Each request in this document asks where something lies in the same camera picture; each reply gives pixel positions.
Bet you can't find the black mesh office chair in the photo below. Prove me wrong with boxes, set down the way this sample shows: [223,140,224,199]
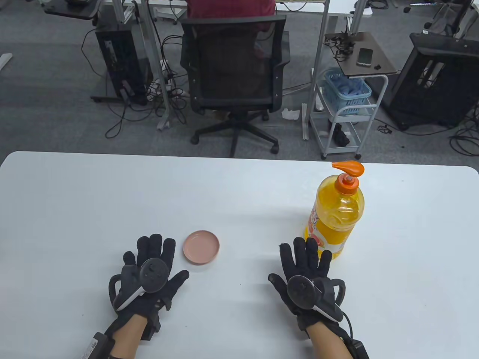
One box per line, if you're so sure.
[180,15,291,158]

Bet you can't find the dark brown side table top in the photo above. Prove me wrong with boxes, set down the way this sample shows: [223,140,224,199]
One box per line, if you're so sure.
[324,31,397,79]

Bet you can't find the black stand tray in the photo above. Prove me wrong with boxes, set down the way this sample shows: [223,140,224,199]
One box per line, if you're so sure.
[43,0,103,21]

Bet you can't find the white rolling cart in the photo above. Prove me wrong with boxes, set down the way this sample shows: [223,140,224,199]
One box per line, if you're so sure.
[309,74,390,160]

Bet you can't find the pink seasoning dish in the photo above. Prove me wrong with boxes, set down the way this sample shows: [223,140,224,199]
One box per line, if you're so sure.
[183,230,220,266]

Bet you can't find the person's left hand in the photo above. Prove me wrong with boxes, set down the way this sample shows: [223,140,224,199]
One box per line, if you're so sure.
[106,234,190,341]

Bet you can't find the white background desk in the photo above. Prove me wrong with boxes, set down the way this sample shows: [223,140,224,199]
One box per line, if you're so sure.
[148,0,373,18]

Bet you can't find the person's right forearm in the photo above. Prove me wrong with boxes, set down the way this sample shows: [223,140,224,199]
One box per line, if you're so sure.
[309,323,354,359]

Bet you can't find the large black computer case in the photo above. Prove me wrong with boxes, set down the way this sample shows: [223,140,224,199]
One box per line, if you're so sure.
[387,33,479,129]

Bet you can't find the aluminium desk leg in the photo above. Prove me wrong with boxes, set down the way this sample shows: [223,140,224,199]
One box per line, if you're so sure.
[347,0,369,35]
[302,0,330,141]
[138,0,173,131]

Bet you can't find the black floor cables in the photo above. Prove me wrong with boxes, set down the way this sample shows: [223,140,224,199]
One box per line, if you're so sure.
[80,28,187,139]
[374,108,479,157]

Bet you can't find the black background office chair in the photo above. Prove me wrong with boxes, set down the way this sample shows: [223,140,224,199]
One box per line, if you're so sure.
[402,0,479,38]

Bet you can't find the black computer tower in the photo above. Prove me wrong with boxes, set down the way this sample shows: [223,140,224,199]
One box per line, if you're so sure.
[95,25,154,106]

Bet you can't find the blue plastic basket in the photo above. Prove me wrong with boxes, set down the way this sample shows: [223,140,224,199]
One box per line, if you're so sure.
[324,68,372,116]

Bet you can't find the black and white hand controller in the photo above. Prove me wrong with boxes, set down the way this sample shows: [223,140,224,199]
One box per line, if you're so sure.
[286,275,347,322]
[109,258,169,312]

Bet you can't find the yellow dish soap pump bottle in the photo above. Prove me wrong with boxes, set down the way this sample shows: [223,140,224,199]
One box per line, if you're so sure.
[304,160,365,260]

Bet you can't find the black item in cart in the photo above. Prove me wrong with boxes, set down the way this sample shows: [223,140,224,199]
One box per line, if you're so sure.
[329,122,350,147]

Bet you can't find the black tangled cable bundle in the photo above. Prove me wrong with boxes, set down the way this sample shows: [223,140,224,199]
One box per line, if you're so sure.
[324,33,356,63]

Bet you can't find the person's right hand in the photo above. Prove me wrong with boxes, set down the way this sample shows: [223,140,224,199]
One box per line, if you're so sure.
[268,237,341,339]

